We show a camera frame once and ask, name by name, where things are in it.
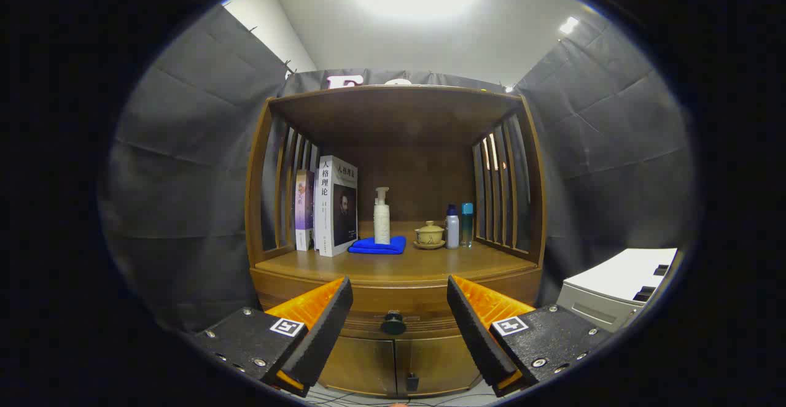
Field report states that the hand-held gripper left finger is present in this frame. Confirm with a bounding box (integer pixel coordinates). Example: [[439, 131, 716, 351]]
[[193, 276, 354, 398]]

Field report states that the thick white book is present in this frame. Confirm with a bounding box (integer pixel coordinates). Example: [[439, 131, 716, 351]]
[[314, 155, 359, 258]]

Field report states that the wooden cabinet with slatted sides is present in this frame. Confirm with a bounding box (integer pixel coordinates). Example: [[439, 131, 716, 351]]
[[244, 85, 547, 398]]

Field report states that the beige lidded teacup with saucer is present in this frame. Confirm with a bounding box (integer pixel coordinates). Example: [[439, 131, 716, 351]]
[[413, 220, 446, 250]]

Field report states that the wooden cabinet door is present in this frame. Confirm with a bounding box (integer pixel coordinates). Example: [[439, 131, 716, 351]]
[[318, 333, 397, 397], [395, 333, 483, 398]]

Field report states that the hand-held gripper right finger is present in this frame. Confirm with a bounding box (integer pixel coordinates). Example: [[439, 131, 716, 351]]
[[446, 275, 615, 398]]

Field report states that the white pump bottle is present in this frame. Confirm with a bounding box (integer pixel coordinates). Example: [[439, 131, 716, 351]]
[[373, 187, 392, 246]]

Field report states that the white grey side cabinet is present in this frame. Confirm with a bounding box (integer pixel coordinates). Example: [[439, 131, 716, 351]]
[[556, 247, 679, 334]]

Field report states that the folded blue cloth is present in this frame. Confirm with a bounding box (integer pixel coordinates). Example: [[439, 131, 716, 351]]
[[348, 236, 407, 255]]

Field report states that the wooden countertop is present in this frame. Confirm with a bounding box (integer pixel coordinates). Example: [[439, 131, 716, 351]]
[[255, 222, 540, 282]]

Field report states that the white bottle with blue cap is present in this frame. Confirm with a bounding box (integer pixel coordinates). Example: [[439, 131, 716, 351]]
[[446, 204, 461, 250]]

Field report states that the wooden drawer with black knob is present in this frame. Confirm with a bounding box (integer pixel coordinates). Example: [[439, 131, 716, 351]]
[[252, 266, 544, 337]]

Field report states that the thin purple book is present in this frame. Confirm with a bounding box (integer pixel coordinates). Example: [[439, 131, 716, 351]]
[[295, 169, 316, 252]]

